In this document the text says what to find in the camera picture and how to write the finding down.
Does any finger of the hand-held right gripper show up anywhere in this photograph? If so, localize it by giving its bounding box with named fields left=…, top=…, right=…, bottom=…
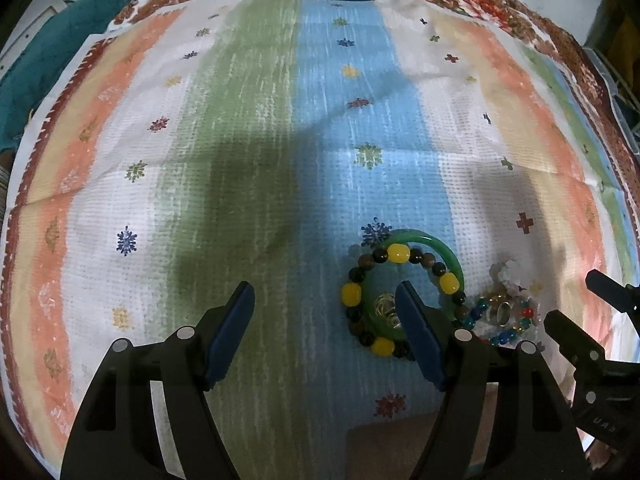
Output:
left=544, top=310, right=608, bottom=378
left=585, top=269, right=640, bottom=333

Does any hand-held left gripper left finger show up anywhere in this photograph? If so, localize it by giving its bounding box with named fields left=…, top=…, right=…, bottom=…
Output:
left=60, top=280, right=256, bottom=480

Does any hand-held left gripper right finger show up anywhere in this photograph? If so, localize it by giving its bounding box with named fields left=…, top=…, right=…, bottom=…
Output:
left=395, top=280, right=593, bottom=480

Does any multicolour glass bead bracelet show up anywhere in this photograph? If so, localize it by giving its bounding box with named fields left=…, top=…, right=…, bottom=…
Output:
left=459, top=294, right=545, bottom=350

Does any yellow and dark bead bracelet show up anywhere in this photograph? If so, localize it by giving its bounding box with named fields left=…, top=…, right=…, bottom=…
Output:
left=341, top=242, right=469, bottom=359

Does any white crystal bead bracelet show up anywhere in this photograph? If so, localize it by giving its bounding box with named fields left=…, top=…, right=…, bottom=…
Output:
left=487, top=260, right=545, bottom=303

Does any green jade bangle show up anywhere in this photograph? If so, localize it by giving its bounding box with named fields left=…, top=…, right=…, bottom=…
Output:
left=361, top=229, right=467, bottom=343

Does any striped woven mat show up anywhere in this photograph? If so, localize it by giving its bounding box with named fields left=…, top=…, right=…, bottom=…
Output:
left=0, top=0, right=637, bottom=467

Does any grey plastic basket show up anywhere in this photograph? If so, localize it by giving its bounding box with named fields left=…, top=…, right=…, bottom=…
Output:
left=592, top=47, right=640, bottom=156

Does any teal cloth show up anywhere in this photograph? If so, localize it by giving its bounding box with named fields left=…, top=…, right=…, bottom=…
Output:
left=0, top=0, right=140, bottom=153

